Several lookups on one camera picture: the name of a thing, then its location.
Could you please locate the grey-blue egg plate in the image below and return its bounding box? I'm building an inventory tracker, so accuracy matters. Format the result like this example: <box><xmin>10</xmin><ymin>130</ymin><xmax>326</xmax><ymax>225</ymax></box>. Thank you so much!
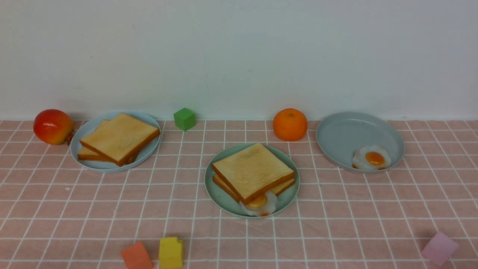
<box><xmin>316</xmin><ymin>112</ymin><xmax>405</xmax><ymax>174</ymax></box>

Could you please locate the green cube block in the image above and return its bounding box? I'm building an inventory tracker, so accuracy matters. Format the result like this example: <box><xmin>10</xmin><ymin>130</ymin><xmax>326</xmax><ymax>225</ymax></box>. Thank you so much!
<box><xmin>174</xmin><ymin>108</ymin><xmax>196</xmax><ymax>132</ymax></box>

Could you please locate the orange block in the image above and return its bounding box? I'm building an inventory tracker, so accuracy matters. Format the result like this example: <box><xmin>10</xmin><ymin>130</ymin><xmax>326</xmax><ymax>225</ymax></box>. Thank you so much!
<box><xmin>121</xmin><ymin>241</ymin><xmax>153</xmax><ymax>269</ymax></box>

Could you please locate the orange fruit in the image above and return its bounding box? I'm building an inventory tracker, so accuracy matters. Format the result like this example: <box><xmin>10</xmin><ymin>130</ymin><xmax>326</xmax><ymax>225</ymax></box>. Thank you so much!
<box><xmin>273</xmin><ymin>108</ymin><xmax>308</xmax><ymax>141</ymax></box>

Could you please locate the pink block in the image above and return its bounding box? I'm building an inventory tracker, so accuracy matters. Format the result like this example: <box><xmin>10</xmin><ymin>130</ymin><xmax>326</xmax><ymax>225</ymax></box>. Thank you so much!
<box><xmin>421</xmin><ymin>232</ymin><xmax>459</xmax><ymax>267</ymax></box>

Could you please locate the yellow block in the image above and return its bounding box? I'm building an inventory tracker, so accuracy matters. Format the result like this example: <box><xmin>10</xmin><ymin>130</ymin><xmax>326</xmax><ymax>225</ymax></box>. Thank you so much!
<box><xmin>159</xmin><ymin>237</ymin><xmax>184</xmax><ymax>269</ymax></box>

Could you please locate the light blue bread plate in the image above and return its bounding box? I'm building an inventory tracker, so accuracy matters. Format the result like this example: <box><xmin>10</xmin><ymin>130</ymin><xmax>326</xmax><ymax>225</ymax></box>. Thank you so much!
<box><xmin>70</xmin><ymin>111</ymin><xmax>160</xmax><ymax>173</ymax></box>

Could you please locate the teal centre plate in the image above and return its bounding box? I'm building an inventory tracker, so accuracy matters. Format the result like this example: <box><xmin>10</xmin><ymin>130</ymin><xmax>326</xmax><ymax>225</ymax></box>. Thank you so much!
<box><xmin>205</xmin><ymin>143</ymin><xmax>300</xmax><ymax>219</ymax></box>

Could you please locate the red yellow pomegranate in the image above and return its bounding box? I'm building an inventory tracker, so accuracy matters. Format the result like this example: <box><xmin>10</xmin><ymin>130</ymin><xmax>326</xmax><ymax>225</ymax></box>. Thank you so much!
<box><xmin>33</xmin><ymin>109</ymin><xmax>75</xmax><ymax>145</ymax></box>

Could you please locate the fried egg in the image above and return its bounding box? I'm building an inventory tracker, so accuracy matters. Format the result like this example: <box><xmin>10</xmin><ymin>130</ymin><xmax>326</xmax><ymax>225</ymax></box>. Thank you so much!
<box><xmin>239</xmin><ymin>191</ymin><xmax>278</xmax><ymax>217</ymax></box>
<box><xmin>352</xmin><ymin>145</ymin><xmax>391</xmax><ymax>171</ymax></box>

